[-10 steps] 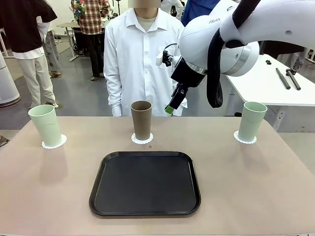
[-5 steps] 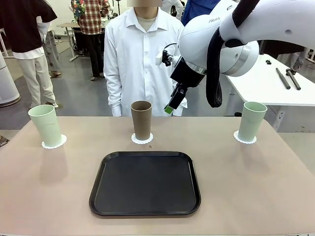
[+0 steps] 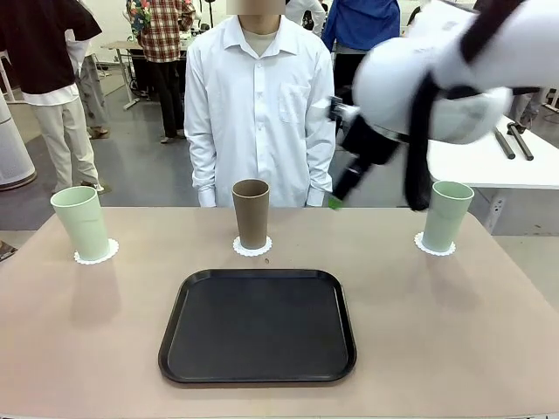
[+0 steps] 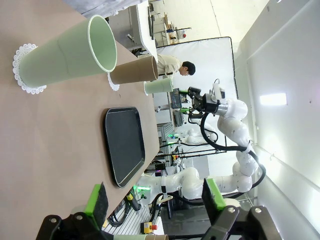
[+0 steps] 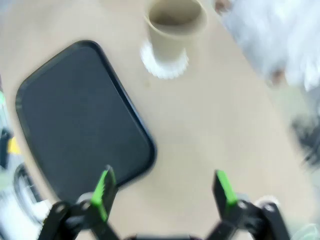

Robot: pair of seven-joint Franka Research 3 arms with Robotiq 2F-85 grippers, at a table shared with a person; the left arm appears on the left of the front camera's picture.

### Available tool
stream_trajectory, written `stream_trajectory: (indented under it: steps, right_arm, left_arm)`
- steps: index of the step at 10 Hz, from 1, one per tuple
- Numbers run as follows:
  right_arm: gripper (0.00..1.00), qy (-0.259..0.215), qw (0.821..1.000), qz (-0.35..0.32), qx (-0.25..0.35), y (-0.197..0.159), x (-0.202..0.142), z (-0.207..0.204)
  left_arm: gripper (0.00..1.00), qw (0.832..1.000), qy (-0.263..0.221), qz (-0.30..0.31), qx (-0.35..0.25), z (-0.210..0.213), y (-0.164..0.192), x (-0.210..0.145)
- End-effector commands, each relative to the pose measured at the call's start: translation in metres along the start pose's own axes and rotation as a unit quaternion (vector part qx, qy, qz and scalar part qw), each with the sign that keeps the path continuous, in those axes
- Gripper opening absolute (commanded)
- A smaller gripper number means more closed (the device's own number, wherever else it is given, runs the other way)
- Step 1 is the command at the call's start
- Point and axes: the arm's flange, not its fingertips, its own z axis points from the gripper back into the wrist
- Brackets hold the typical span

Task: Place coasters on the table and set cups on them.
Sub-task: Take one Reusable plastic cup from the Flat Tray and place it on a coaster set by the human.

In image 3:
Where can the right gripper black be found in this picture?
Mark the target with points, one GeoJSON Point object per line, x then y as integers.
{"type": "Point", "coordinates": [369, 142]}

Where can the pale green plastic cup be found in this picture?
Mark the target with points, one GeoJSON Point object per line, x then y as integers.
{"type": "Point", "coordinates": [445, 218]}
{"type": "Point", "coordinates": [83, 227]}

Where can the brown plastic cup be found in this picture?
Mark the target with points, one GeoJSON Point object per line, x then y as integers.
{"type": "Point", "coordinates": [251, 214]}

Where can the white paper doily coaster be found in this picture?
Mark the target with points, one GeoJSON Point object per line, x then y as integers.
{"type": "Point", "coordinates": [112, 249]}
{"type": "Point", "coordinates": [238, 249]}
{"type": "Point", "coordinates": [450, 249]}

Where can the person's left forearm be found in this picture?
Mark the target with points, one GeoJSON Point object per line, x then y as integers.
{"type": "Point", "coordinates": [319, 174]}

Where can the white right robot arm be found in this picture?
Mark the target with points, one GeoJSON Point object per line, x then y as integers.
{"type": "Point", "coordinates": [436, 65]}

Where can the person in white shirt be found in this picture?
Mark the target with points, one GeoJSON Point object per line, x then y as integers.
{"type": "Point", "coordinates": [257, 109]}

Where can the white socket column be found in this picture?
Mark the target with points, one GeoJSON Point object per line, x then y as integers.
{"type": "Point", "coordinates": [499, 209]}

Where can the black metal rod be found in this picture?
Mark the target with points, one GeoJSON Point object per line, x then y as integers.
{"type": "Point", "coordinates": [522, 144]}
{"type": "Point", "coordinates": [506, 146]}

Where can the person in blue top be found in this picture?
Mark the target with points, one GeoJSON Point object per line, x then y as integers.
{"type": "Point", "coordinates": [362, 22]}

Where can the black plastic serving tray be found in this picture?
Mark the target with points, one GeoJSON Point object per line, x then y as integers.
{"type": "Point", "coordinates": [262, 331]}

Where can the person in black coat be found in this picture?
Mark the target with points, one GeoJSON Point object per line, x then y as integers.
{"type": "Point", "coordinates": [526, 111]}

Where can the person in plaid shirt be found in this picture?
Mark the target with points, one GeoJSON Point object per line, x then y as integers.
{"type": "Point", "coordinates": [163, 35]}

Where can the grey metal workshop desk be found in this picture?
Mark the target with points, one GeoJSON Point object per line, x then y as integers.
{"type": "Point", "coordinates": [122, 45]}

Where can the person in grey trousers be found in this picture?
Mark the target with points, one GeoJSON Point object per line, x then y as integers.
{"type": "Point", "coordinates": [94, 91]}

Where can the white perforated cylinder appliance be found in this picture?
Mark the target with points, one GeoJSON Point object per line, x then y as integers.
{"type": "Point", "coordinates": [15, 153]}

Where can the person in black shirt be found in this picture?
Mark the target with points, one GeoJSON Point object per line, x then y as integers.
{"type": "Point", "coordinates": [35, 43]}

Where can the brown patterned object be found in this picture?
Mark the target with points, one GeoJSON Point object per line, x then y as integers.
{"type": "Point", "coordinates": [6, 252]}

